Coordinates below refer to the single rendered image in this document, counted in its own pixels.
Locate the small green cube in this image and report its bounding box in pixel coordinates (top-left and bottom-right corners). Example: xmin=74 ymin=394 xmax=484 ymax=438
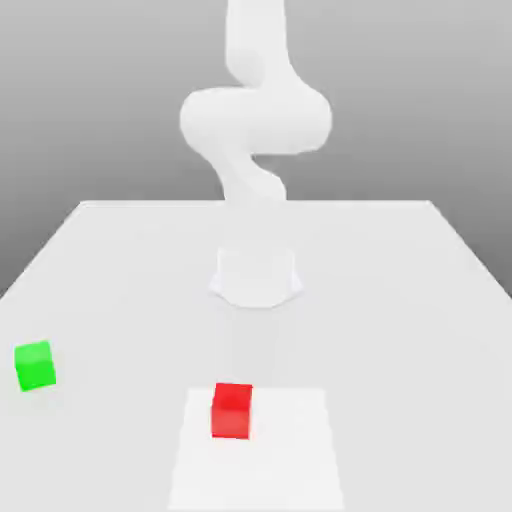
xmin=13 ymin=339 xmax=58 ymax=393

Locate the small red cube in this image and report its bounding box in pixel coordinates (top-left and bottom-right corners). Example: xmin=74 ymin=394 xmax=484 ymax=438
xmin=210 ymin=382 xmax=254 ymax=441

